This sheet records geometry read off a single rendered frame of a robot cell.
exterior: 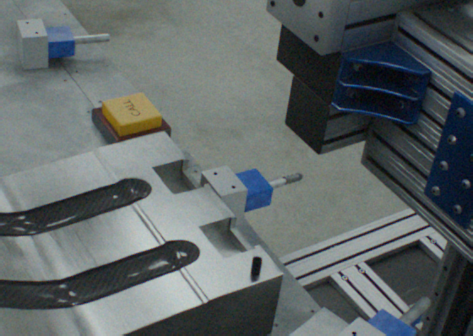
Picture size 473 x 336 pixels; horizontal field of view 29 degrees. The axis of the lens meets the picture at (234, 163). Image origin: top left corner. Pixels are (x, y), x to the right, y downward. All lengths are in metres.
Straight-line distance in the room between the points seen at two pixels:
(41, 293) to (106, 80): 0.51
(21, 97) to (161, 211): 0.39
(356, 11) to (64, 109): 0.42
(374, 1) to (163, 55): 1.74
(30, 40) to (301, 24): 0.38
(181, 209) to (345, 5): 0.40
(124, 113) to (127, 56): 1.73
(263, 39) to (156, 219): 2.17
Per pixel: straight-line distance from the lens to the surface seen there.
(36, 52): 1.34
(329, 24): 1.22
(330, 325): 0.93
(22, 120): 1.25
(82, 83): 1.33
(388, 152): 1.38
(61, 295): 0.90
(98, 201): 0.99
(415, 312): 0.96
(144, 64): 2.89
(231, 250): 0.98
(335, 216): 2.40
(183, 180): 1.05
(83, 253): 0.93
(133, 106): 1.22
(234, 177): 1.08
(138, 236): 0.95
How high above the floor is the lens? 1.53
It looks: 37 degrees down
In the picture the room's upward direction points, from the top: 8 degrees clockwise
